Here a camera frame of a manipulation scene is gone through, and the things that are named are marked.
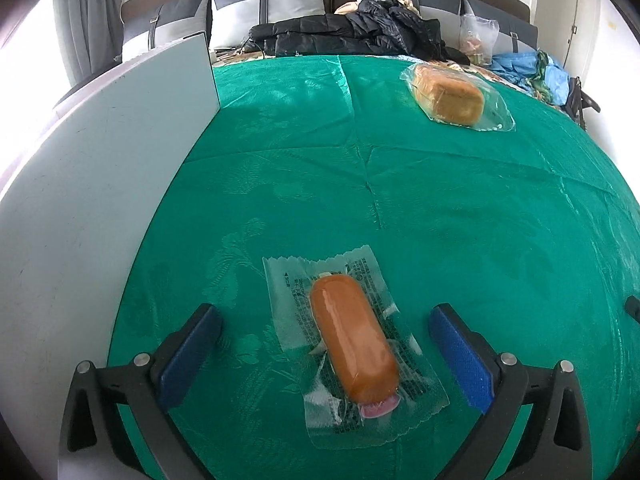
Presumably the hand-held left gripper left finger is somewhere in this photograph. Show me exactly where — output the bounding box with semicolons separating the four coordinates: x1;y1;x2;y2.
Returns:
59;303;223;480

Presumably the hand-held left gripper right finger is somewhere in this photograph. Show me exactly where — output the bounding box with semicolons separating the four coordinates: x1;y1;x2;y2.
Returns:
428;303;593;480

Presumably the sausage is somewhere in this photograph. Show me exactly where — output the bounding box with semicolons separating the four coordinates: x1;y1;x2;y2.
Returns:
262;245;449;450

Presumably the white cardboard box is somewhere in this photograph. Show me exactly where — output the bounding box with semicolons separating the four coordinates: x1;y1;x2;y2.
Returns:
0;32;221;480

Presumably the green tablecloth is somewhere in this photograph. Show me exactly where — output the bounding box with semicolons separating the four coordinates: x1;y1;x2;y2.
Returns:
107;54;640;480

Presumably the dark bag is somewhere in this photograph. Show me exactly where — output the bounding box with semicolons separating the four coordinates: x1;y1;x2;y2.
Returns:
565;76;601;128

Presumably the blue cloth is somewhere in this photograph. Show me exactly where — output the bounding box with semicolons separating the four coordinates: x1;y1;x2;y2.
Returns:
487;50;571;106

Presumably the bread loaf in clear packet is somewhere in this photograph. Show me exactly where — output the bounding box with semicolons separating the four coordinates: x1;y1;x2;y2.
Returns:
400;62;516;132

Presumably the floral bed sheet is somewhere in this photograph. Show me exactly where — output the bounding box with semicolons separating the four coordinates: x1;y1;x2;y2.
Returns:
210;47;571;106

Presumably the clear plastic bag of food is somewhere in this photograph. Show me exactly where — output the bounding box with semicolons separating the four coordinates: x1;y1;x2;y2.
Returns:
459;14;500;66

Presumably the black puffer jacket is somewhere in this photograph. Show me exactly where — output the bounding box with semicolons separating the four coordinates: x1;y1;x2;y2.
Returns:
248;0;471;66

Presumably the grey curtain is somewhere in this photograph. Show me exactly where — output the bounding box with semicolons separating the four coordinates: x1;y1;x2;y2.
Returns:
50;0;121;96

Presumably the thin wall cable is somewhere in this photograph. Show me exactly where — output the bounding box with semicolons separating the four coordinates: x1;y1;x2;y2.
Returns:
570;0;583;76

